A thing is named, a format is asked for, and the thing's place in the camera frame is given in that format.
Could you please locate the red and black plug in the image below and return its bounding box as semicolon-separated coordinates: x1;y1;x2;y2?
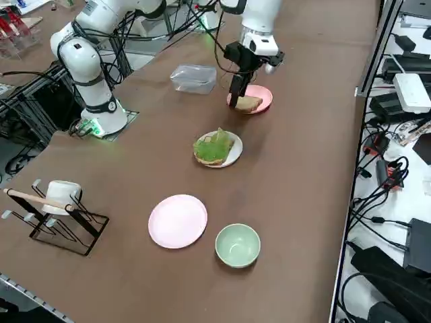
363;133;391;156

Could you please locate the brown bread slice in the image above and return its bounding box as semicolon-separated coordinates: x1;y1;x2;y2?
234;96;263;114
195;136;236;166

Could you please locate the green ceramic bowl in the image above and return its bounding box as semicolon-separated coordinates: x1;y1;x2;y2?
215;223;262;269

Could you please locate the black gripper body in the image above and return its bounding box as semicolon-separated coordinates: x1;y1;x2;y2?
224;42;263;75

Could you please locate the green lettuce leaf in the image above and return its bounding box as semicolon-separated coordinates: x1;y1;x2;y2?
193;127;234;161

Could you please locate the clear plastic container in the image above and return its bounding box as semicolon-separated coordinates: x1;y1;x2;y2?
169;64;217;96

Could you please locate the colourful printed packet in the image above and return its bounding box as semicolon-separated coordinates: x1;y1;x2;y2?
396;119;431;147

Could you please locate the white cup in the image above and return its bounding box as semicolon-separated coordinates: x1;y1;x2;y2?
42;180;83;216

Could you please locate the pink round plate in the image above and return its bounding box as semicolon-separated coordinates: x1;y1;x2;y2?
226;84;273;115

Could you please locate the black bag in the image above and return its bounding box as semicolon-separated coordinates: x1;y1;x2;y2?
350;245;431;323

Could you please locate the aluminium rail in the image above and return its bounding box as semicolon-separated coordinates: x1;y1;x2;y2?
0;272;73;323

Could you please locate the black power strip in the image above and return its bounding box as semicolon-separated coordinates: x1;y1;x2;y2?
382;53;431;85

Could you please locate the black power adapter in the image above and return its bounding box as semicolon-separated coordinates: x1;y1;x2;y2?
369;92;407;124

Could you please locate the black adapter with red plug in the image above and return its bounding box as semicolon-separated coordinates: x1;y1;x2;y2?
375;157;405;191

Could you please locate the black adapter cable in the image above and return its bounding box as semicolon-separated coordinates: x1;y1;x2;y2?
348;198;413;233

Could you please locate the clear acrylic rack red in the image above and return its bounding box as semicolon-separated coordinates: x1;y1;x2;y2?
0;6;44;58

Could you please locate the black wire cup rack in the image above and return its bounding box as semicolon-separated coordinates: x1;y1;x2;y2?
1;179;110;257

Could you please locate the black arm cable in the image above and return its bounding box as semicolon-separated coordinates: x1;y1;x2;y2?
57;0;246;88

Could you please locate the pale round plate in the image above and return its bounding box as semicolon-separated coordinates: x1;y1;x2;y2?
147;194;208;249

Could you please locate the aluminium camera post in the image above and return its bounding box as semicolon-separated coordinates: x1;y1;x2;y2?
356;0;405;99

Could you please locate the black power adapter box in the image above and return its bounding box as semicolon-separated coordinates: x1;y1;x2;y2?
402;217;431;274

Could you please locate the white round plate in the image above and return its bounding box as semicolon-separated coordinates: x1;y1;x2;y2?
193;130;244;168

